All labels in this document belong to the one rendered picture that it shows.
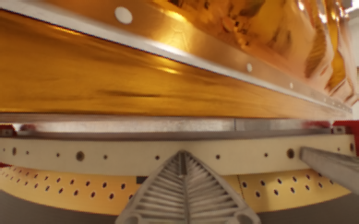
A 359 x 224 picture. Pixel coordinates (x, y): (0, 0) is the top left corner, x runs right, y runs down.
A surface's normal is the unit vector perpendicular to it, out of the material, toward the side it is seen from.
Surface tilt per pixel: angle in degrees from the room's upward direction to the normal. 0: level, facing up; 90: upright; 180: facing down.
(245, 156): 90
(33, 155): 90
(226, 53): 90
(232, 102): 90
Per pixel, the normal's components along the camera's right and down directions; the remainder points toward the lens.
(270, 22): 0.28, 0.72
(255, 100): 0.56, -0.07
